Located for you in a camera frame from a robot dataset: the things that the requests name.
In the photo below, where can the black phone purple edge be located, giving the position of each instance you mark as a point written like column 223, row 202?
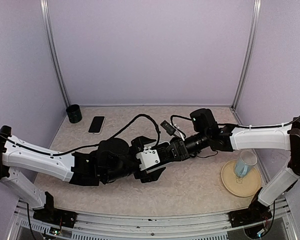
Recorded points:
column 163, row 153

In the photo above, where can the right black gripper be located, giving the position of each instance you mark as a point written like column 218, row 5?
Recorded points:
column 184, row 155

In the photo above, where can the left aluminium frame post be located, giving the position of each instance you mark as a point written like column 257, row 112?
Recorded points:
column 44, row 5

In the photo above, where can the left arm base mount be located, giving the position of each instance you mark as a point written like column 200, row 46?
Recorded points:
column 56, row 216

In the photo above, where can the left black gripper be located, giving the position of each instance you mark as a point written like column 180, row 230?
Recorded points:
column 138, row 143

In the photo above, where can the right aluminium frame post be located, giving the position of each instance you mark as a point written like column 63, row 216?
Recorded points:
column 248, row 53

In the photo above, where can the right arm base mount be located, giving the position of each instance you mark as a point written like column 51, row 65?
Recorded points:
column 256, row 212

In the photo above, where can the beige round plate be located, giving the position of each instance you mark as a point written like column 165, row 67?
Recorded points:
column 243, row 187

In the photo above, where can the aluminium frame post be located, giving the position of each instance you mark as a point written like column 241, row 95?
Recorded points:
column 248, row 53
column 44, row 5

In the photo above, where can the dark green cup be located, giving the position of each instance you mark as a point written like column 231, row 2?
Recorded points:
column 74, row 113

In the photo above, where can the front aluminium rail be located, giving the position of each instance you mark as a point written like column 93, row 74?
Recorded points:
column 96, row 226

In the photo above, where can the light blue mug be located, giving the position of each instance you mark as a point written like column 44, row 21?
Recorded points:
column 244, row 164

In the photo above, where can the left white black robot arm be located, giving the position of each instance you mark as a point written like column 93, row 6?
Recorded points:
column 114, row 159

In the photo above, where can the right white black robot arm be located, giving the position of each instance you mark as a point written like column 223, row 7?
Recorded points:
column 231, row 137

